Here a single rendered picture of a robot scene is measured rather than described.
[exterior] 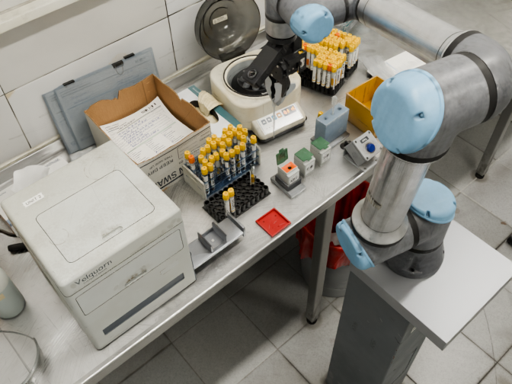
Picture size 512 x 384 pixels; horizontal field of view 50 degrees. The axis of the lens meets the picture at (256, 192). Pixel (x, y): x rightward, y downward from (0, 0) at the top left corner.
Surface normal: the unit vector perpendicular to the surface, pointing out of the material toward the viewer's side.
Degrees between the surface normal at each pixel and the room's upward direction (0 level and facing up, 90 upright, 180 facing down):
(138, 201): 0
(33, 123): 90
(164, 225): 89
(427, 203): 7
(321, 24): 90
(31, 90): 90
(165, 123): 2
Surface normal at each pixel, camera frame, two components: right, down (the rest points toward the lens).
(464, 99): 0.32, 0.15
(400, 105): -0.89, 0.29
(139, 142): -0.03, -0.63
